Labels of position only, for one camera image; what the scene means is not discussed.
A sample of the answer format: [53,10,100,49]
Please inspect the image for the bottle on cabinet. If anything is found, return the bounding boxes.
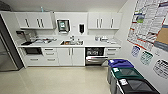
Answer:
[40,6,45,14]

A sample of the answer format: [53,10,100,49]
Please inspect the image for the stainless steel refrigerator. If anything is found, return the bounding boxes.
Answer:
[0,14,24,73]

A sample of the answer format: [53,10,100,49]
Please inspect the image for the green lidded waste bin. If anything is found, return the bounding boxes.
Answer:
[111,67,145,94]

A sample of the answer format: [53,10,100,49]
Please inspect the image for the black wall soap dispenser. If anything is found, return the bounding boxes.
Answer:
[78,23,86,35]

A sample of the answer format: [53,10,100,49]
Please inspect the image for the dish rack with dishes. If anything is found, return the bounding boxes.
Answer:
[30,37,54,46]

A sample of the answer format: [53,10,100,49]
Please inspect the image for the blue lidded waste bin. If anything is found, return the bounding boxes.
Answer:
[107,58,135,84]

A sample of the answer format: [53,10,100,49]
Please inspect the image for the stainless steel dishwasher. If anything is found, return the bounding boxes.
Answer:
[84,46,110,67]

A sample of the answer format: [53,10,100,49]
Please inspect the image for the white sink base cabinet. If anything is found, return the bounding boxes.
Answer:
[56,47,86,67]

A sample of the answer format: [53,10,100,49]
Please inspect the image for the steel paper towel dispenser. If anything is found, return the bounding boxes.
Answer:
[56,18,71,35]

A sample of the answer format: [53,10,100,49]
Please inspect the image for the white drawer stack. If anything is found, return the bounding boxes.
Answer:
[41,47,60,67]
[104,46,121,61]

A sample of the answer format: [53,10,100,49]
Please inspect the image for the chrome sink faucet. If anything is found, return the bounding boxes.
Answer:
[69,35,76,43]

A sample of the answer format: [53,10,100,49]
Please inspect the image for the white drawer under microwave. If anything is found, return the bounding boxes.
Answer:
[23,54,45,67]

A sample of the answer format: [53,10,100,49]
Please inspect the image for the brown and blue poster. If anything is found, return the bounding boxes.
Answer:
[155,23,168,46]

